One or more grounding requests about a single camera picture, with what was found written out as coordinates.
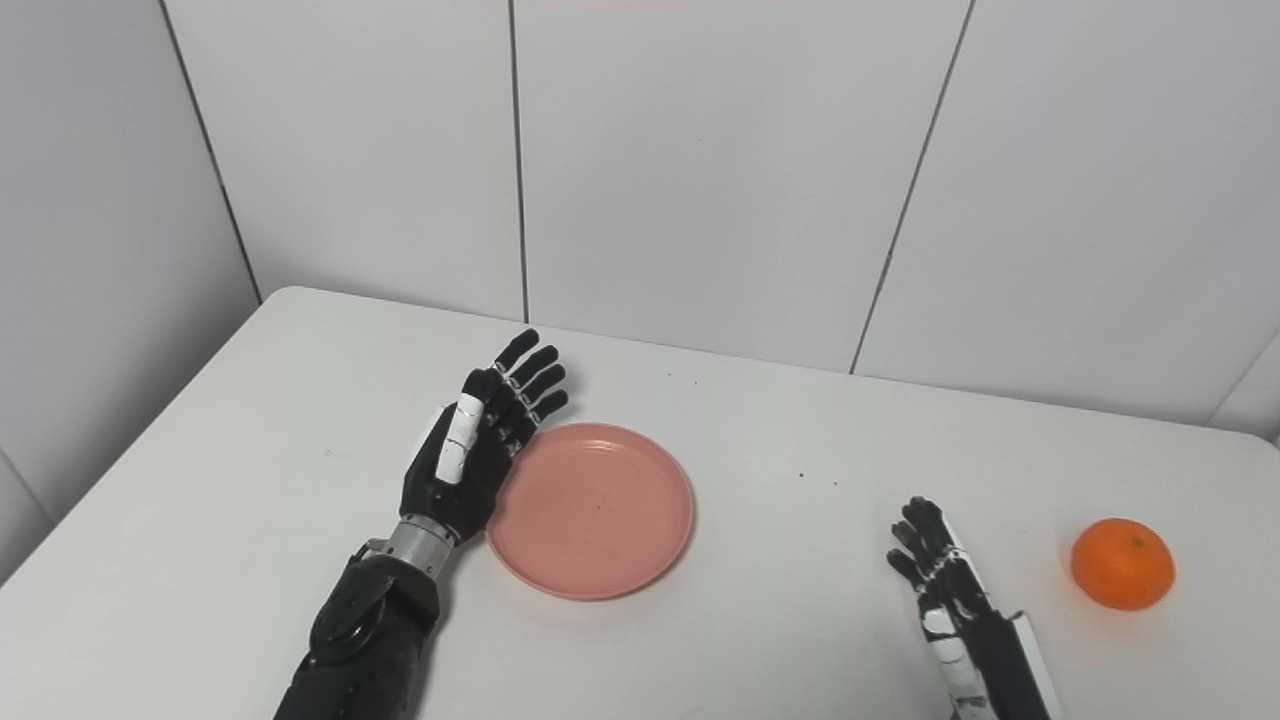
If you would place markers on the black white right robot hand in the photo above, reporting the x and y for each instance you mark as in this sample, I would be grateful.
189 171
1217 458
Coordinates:
970 640

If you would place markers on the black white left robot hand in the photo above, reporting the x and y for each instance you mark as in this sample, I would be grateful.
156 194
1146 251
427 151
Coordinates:
460 470

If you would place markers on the pink round plate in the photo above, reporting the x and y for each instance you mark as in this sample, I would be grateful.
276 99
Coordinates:
592 512

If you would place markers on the orange fruit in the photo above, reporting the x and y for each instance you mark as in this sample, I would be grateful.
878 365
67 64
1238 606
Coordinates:
1122 564

